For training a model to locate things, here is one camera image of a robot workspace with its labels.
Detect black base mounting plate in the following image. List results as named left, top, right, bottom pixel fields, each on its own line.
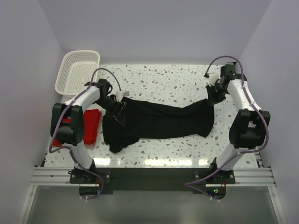
left=68, top=167, right=236, bottom=199

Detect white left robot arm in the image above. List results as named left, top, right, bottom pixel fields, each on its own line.
left=49, top=79, right=126, bottom=183

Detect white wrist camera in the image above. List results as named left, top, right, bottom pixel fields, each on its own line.
left=209, top=73, right=220, bottom=86
left=115, top=91, right=129, bottom=101

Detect aluminium frame rail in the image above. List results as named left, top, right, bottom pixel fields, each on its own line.
left=29, top=167, right=276, bottom=187

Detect red folded t shirt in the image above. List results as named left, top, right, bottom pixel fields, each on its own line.
left=50, top=105, right=101, bottom=147

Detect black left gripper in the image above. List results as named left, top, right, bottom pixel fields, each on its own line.
left=94, top=97, right=126, bottom=126

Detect white plastic basket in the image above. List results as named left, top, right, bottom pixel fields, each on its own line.
left=55, top=50, right=100, bottom=97

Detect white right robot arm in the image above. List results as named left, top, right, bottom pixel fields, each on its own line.
left=204, top=63, right=271, bottom=183

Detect black t shirt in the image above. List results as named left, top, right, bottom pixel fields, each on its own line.
left=102, top=98, right=214, bottom=154

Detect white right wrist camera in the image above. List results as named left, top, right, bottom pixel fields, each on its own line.
left=209, top=73, right=220, bottom=86

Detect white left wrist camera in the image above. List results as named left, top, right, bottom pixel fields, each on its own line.
left=115, top=91, right=129, bottom=101

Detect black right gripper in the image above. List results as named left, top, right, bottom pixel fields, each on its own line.
left=206, top=83, right=228, bottom=107

